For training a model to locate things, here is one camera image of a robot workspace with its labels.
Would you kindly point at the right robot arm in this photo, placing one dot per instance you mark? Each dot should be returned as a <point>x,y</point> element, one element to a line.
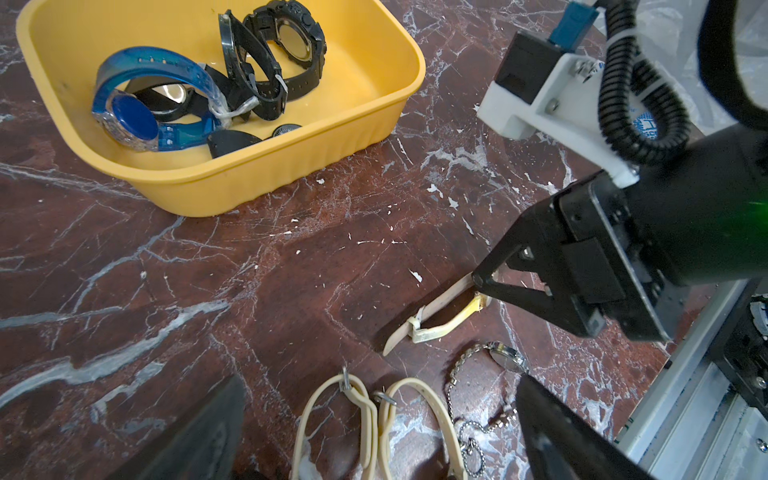
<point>663,212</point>

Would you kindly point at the chunky black watch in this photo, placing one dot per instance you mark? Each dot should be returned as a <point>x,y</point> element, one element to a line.
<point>290,25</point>

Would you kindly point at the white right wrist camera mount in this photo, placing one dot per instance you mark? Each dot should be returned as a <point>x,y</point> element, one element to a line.
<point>590,87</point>

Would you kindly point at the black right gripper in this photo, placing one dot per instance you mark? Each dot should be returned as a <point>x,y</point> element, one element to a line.
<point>575,260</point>

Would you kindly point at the thin black watch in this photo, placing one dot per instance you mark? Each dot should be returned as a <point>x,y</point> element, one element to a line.
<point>170,101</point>

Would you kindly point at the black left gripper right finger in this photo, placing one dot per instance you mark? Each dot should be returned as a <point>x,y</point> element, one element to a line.
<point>559,444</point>

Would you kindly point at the silver chain bracelet watch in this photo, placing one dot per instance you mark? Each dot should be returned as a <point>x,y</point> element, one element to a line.
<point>479,401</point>

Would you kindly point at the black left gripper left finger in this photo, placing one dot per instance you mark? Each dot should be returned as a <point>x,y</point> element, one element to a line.
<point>201,444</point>

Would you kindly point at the blue translucent watch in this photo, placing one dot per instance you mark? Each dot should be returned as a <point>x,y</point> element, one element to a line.
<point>131,123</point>

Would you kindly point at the black strap watch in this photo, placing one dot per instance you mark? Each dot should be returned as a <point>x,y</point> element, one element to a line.
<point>255,75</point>

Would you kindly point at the yellow plastic storage box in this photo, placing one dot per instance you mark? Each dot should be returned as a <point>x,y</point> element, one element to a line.
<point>373,65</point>

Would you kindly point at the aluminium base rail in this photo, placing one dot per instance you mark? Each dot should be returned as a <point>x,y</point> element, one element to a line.
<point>705,415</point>

